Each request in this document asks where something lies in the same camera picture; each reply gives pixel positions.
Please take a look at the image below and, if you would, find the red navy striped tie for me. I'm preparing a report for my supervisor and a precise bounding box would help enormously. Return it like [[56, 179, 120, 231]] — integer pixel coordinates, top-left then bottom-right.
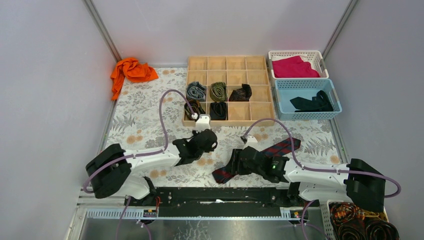
[[212, 138, 301, 184]]

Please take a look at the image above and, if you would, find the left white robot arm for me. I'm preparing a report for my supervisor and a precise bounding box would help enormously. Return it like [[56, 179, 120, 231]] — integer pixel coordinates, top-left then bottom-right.
[[83, 129, 218, 206]]

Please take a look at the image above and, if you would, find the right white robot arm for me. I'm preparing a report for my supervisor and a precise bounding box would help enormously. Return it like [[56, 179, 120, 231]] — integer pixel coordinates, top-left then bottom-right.
[[226, 146, 386, 212]]

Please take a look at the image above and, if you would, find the white basket of ties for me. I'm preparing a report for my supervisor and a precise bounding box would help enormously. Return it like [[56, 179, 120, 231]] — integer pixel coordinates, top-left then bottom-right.
[[320, 200, 389, 240]]

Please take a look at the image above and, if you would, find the brown black rolled tie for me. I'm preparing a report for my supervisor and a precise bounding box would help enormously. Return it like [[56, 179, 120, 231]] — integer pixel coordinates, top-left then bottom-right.
[[184, 99, 206, 121]]

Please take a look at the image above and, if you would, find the floral table mat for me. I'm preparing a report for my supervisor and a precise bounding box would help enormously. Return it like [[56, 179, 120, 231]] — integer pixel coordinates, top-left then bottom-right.
[[106, 67, 343, 188]]

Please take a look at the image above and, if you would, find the grey blue rolled tie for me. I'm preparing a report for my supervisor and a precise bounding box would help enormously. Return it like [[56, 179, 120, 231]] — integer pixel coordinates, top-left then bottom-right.
[[186, 81, 207, 102]]

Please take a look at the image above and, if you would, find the dark brown patterned rolled tie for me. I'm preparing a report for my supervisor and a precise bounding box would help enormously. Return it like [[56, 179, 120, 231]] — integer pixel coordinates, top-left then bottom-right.
[[228, 83, 253, 102]]

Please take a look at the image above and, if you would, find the olive green rolled tie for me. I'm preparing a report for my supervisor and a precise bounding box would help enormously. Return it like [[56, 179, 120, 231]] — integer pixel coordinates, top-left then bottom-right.
[[209, 81, 227, 102]]

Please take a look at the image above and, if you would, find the wooden compartment tray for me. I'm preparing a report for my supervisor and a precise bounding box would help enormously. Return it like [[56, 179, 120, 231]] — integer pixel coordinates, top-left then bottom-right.
[[183, 55, 276, 127]]

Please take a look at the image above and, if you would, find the blue plastic basket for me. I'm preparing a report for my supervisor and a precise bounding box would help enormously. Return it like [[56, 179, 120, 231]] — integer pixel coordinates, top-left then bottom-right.
[[274, 78, 343, 121]]

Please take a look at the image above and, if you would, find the dark green tie in basket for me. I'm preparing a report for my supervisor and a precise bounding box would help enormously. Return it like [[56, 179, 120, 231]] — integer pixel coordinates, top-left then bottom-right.
[[290, 90, 334, 112]]

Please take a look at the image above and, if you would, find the orange cloth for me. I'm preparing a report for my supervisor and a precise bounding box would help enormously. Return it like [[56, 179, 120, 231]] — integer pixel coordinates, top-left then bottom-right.
[[109, 57, 159, 101]]

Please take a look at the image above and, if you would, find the magenta cloth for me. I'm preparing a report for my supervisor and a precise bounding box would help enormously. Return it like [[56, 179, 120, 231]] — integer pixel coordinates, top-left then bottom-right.
[[271, 55, 320, 78]]

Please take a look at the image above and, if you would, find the orange black patterned tie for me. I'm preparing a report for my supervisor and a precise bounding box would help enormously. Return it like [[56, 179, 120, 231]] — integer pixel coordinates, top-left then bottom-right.
[[323, 202, 400, 240]]

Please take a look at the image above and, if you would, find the white plastic basket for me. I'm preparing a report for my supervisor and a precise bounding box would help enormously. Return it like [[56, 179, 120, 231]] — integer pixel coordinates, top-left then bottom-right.
[[268, 50, 329, 79]]

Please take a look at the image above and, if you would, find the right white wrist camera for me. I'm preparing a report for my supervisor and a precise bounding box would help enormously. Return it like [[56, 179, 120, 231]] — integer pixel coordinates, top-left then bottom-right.
[[240, 135, 258, 150]]

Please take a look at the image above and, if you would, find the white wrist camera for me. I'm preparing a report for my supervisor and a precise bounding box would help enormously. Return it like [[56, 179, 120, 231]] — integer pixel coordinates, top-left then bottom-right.
[[240, 135, 258, 150], [194, 114, 211, 133]]

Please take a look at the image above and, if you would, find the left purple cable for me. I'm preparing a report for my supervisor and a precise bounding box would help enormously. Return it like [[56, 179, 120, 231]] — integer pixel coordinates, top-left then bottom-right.
[[82, 89, 199, 194]]

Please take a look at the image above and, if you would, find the purple cable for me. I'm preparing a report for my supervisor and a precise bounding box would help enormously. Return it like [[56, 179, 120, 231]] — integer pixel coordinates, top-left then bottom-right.
[[242, 118, 402, 199], [82, 89, 199, 194]]

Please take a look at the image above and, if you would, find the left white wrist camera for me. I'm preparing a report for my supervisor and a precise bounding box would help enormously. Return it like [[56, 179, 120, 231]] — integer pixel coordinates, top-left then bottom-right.
[[194, 114, 211, 133]]

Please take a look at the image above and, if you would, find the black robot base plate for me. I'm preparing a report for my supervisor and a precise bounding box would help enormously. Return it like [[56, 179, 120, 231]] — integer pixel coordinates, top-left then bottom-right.
[[125, 187, 307, 211]]

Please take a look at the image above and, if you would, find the perforated metal cable rail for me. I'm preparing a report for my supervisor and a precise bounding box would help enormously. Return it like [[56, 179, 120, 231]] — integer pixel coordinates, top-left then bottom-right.
[[85, 207, 309, 221]]

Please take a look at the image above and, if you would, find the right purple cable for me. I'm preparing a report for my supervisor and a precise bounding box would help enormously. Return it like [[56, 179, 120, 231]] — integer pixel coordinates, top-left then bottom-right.
[[242, 118, 402, 199]]

